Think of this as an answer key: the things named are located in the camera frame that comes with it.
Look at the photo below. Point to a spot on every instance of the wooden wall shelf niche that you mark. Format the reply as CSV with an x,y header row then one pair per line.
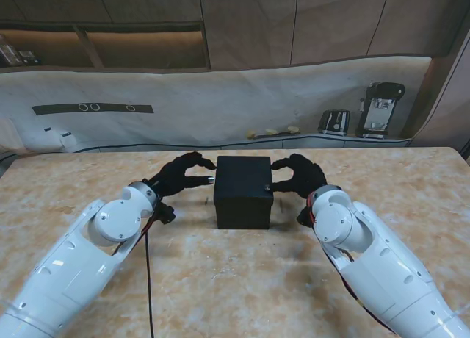
x,y
147,47

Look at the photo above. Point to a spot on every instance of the black open gift box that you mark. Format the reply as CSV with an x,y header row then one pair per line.
x,y
242,215

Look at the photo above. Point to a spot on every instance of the white protective cloth cover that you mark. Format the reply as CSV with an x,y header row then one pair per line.
x,y
220,103

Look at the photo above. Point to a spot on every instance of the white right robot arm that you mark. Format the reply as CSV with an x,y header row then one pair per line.
x,y
378,261

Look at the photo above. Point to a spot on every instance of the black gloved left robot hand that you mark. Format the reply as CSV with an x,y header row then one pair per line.
x,y
176,176

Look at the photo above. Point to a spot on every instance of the black device on shelf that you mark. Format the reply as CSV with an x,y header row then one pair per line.
x,y
28,57

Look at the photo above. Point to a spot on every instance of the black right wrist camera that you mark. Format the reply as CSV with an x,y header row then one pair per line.
x,y
304,217

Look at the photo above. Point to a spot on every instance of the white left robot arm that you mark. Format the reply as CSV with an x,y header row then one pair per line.
x,y
81,257

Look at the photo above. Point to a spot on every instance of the yellow fruit pieces on board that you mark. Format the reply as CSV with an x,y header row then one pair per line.
x,y
273,132

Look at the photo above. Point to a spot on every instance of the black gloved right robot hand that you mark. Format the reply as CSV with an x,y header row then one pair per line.
x,y
304,176

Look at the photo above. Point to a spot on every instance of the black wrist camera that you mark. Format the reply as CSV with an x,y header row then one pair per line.
x,y
167,213
304,217

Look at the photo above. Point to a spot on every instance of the black silver coffee machine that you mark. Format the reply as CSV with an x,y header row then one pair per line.
x,y
380,110

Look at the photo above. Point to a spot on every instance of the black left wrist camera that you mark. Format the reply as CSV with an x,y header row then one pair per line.
x,y
167,213

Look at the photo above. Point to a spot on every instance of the grey counter ledge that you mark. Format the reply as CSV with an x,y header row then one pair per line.
x,y
312,141

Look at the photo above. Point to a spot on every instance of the black toaster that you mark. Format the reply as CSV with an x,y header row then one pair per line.
x,y
333,122

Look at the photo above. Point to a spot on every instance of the black gift box lid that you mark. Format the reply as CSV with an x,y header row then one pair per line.
x,y
242,178

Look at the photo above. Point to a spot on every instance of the dark strip with white rings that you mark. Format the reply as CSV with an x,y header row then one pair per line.
x,y
55,109

